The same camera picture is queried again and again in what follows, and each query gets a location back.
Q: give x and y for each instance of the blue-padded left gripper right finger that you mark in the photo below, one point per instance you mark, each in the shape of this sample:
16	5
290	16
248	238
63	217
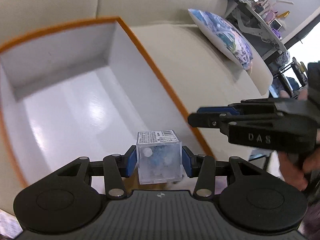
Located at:
201	167

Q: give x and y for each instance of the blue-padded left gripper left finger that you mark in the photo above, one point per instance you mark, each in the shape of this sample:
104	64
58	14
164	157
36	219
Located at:
115	168

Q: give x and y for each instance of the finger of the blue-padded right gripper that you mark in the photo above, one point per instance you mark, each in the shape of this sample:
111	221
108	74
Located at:
217	110
207	120

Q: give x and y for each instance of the clear plastic cube box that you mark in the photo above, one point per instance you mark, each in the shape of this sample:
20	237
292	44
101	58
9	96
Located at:
159	157

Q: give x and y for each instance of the person's right hand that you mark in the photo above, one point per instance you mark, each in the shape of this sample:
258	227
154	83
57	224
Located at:
299	157

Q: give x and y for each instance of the blue floral white cushion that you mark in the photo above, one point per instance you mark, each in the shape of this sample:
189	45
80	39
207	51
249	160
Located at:
224	36

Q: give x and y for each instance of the orange cardboard box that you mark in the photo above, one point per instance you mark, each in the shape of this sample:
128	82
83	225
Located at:
83	88

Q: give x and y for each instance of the cluttered shelf with books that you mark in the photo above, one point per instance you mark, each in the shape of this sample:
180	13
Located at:
257	21

